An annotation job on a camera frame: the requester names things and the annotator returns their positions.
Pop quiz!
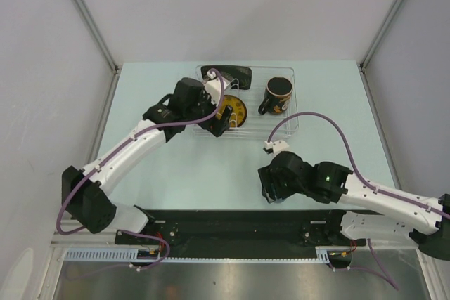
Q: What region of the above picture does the black floral square plate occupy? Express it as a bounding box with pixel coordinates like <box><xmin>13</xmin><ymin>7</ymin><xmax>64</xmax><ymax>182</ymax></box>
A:
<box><xmin>200</xmin><ymin>65</ymin><xmax>252</xmax><ymax>91</ymax></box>

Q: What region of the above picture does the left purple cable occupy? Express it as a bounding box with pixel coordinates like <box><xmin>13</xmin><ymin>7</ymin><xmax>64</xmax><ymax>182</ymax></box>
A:
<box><xmin>56</xmin><ymin>67</ymin><xmax>226</xmax><ymax>276</ymax></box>

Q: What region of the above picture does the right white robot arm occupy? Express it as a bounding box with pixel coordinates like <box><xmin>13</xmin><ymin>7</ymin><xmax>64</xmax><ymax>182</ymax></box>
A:
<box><xmin>258</xmin><ymin>151</ymin><xmax>449</xmax><ymax>261</ymax></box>

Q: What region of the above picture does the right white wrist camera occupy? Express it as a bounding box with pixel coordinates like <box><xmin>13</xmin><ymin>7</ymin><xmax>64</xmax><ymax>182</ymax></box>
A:
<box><xmin>263</xmin><ymin>140</ymin><xmax>290</xmax><ymax>157</ymax></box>

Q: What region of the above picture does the yellow round plate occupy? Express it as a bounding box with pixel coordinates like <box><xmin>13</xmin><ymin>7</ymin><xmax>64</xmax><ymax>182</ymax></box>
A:
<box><xmin>217</xmin><ymin>95</ymin><xmax>248</xmax><ymax>128</ymax></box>

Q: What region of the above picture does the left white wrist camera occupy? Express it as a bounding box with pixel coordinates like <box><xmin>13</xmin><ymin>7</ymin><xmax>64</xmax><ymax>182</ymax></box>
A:
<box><xmin>205</xmin><ymin>68</ymin><xmax>230</xmax><ymax>106</ymax></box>

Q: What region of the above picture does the red black mug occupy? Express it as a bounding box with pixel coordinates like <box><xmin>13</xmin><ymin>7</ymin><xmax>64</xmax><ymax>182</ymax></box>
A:
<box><xmin>257</xmin><ymin>77</ymin><xmax>293</xmax><ymax>115</ymax></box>

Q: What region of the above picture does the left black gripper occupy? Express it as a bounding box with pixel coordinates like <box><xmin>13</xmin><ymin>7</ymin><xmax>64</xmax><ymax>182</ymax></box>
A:
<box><xmin>184</xmin><ymin>87</ymin><xmax>232</xmax><ymax>136</ymax></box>

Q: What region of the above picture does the purple cable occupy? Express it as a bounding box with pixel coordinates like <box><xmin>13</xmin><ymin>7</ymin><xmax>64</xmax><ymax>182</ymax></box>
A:
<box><xmin>56</xmin><ymin>67</ymin><xmax>226</xmax><ymax>276</ymax></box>
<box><xmin>267</xmin><ymin>112</ymin><xmax>450</xmax><ymax>290</ymax></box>

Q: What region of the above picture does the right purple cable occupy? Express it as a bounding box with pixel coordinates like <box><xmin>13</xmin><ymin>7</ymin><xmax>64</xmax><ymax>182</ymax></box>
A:
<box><xmin>267</xmin><ymin>112</ymin><xmax>450</xmax><ymax>290</ymax></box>

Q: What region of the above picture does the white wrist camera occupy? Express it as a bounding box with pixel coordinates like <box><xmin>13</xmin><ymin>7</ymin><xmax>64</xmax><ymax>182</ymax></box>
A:
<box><xmin>205</xmin><ymin>68</ymin><xmax>230</xmax><ymax>106</ymax></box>
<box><xmin>263</xmin><ymin>140</ymin><xmax>290</xmax><ymax>157</ymax></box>

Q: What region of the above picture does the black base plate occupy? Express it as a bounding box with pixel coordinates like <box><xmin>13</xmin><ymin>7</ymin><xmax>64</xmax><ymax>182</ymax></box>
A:
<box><xmin>115</xmin><ymin>208</ymin><xmax>365</xmax><ymax>259</ymax></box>

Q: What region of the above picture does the grey cable duct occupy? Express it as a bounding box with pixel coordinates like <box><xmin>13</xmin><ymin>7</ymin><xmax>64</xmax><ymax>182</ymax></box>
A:
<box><xmin>64</xmin><ymin>247</ymin><xmax>350</xmax><ymax>264</ymax></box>

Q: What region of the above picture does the clear wire dish rack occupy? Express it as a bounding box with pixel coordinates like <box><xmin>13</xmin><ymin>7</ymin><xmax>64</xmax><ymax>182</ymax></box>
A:
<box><xmin>191</xmin><ymin>64</ymin><xmax>300</xmax><ymax>141</ymax></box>

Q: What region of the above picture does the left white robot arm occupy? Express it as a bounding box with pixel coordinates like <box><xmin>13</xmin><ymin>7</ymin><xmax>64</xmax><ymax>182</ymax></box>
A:
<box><xmin>59</xmin><ymin>69</ymin><xmax>232</xmax><ymax>244</ymax></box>

